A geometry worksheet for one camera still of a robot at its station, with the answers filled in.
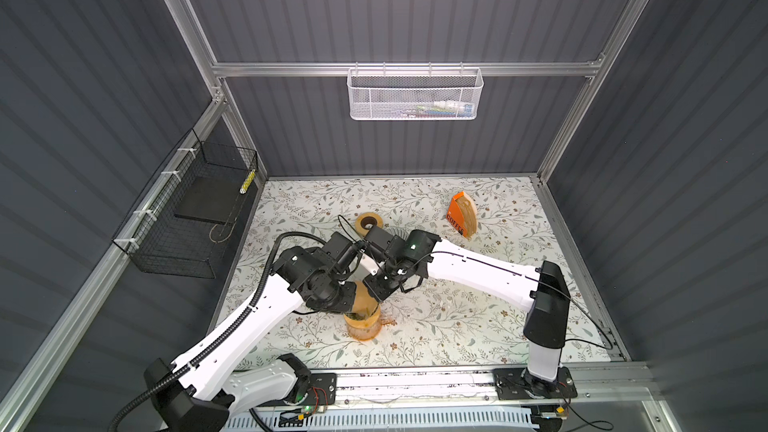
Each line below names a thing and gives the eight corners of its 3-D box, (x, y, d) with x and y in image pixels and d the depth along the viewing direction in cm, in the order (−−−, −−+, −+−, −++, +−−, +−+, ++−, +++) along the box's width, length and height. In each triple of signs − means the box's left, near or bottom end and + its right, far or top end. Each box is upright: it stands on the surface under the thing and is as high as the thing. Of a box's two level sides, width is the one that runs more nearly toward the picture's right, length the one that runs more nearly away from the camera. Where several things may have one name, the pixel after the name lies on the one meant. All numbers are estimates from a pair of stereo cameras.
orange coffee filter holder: (463, 240, 104) (469, 222, 96) (443, 215, 111) (447, 197, 103) (480, 232, 106) (487, 214, 99) (459, 208, 113) (464, 190, 106)
